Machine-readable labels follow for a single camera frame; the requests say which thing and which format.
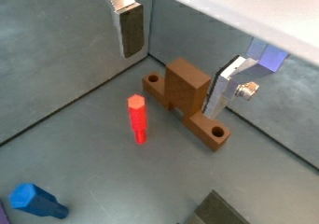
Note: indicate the blue hexagonal peg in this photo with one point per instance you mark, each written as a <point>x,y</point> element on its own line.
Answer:
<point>30,199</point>

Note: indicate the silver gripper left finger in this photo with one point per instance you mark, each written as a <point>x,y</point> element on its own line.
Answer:
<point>128,22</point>

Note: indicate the purple insertion board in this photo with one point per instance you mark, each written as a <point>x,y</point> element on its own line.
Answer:
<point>268,55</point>

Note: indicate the brown T-shaped block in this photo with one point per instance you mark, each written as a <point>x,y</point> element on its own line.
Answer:
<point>181,90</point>

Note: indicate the dark grey flat plate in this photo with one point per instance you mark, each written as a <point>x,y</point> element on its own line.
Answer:
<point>215,211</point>

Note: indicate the red hexagonal peg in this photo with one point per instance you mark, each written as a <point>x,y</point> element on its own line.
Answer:
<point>136,110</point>

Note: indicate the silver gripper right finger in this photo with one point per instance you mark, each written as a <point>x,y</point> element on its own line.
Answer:
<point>232,82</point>

